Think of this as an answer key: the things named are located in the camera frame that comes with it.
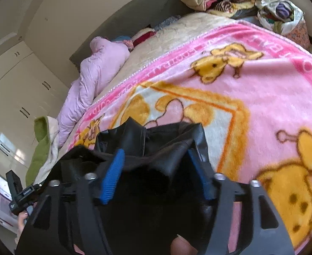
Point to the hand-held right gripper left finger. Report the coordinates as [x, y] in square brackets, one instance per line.
[113, 175]

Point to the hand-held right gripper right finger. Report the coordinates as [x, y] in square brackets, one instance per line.
[199, 174]

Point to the black leather jacket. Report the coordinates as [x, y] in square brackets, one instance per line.
[158, 159]

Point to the bag of clothes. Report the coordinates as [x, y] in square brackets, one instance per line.
[283, 10]

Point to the person's left hand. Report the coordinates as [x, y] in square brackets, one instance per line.
[22, 221]

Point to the person's right hand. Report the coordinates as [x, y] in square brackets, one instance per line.
[184, 247]

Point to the green fleece blanket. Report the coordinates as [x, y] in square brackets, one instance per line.
[39, 148]

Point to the lilac puffy jacket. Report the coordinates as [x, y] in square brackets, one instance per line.
[92, 85]

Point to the cream wardrobe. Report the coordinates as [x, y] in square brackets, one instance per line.
[17, 98]

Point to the pink printed blanket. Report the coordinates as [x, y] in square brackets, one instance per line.
[265, 98]

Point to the bed with beige sheet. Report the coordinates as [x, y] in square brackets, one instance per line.
[177, 39]

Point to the light blue cloth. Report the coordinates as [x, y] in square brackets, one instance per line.
[120, 38]

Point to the red pillow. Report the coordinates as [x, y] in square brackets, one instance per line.
[142, 37]

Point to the blue patterned cloth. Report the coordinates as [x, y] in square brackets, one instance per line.
[166, 22]

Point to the grey padded headboard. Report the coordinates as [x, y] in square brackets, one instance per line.
[134, 18]

